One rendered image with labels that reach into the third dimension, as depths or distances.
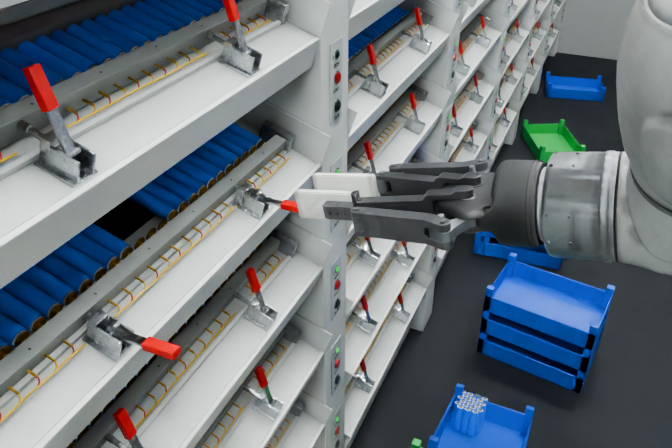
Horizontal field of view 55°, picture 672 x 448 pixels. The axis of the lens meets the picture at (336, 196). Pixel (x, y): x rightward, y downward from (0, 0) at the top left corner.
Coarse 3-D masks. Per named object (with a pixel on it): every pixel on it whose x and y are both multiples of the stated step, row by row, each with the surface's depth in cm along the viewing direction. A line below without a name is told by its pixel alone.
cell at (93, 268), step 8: (64, 248) 66; (72, 248) 67; (56, 256) 66; (64, 256) 66; (72, 256) 66; (80, 256) 66; (72, 264) 66; (80, 264) 66; (88, 264) 66; (96, 264) 66; (88, 272) 65; (96, 272) 66
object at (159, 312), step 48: (288, 144) 93; (288, 192) 87; (192, 240) 75; (240, 240) 78; (192, 288) 70; (144, 336) 64; (48, 384) 57; (96, 384) 58; (0, 432) 53; (48, 432) 54
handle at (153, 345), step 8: (112, 328) 60; (112, 336) 60; (120, 336) 60; (128, 336) 60; (136, 336) 60; (136, 344) 59; (144, 344) 59; (152, 344) 59; (160, 344) 59; (168, 344) 59; (152, 352) 59; (160, 352) 58; (168, 352) 58; (176, 352) 58
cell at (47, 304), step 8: (16, 280) 62; (24, 280) 62; (8, 288) 61; (16, 288) 61; (24, 288) 61; (32, 288) 61; (16, 296) 61; (24, 296) 61; (32, 296) 61; (40, 296) 61; (48, 296) 61; (32, 304) 61; (40, 304) 61; (48, 304) 61; (56, 304) 61; (40, 312) 61; (48, 312) 61
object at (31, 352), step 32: (256, 160) 87; (224, 192) 80; (192, 224) 75; (128, 256) 67; (160, 256) 70; (96, 288) 63; (64, 320) 59; (32, 352) 56; (0, 384) 53; (0, 416) 53
